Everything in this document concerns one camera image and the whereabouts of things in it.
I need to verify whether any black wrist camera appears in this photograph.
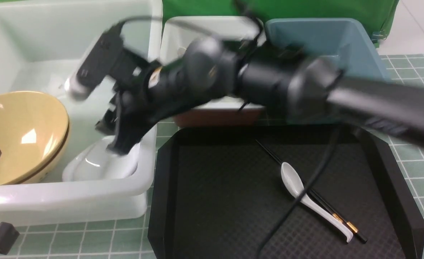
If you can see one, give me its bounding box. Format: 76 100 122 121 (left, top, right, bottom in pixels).
64 26 123 101

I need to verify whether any large white plastic tub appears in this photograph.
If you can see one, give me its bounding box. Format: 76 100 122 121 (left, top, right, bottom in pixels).
0 7 156 226

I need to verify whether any black chopstick gold band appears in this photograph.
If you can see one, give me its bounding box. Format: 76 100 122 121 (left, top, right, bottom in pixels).
256 140 368 243
256 140 345 223

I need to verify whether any small white square dish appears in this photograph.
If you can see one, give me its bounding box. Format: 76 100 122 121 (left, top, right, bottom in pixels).
62 136 140 182

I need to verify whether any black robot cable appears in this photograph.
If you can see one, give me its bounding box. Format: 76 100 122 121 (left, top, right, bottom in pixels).
118 0 342 259

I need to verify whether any green checkered tablecloth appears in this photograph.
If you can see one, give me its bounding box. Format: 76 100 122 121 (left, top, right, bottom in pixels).
0 53 424 259

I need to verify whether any yellow noodle bowl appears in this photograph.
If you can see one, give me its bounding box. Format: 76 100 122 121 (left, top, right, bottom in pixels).
0 91 69 185

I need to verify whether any black plastic serving tray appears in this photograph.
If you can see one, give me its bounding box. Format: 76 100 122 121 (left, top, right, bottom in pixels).
147 125 424 259

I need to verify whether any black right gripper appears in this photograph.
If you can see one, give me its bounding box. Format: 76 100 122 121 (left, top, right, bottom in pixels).
95 50 198 156

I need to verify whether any green fabric backdrop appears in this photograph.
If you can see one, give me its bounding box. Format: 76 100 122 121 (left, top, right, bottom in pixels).
0 0 399 47

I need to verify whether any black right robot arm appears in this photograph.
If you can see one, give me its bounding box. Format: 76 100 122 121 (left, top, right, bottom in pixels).
95 37 424 155

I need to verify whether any white ceramic soup spoon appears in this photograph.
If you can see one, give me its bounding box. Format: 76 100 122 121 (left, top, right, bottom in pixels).
280 162 354 243

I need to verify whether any blue plastic bin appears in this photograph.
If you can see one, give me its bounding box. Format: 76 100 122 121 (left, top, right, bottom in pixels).
266 18 390 128

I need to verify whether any white and brown spoon bin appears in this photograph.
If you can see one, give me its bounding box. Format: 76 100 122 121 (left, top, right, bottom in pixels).
160 16 264 127

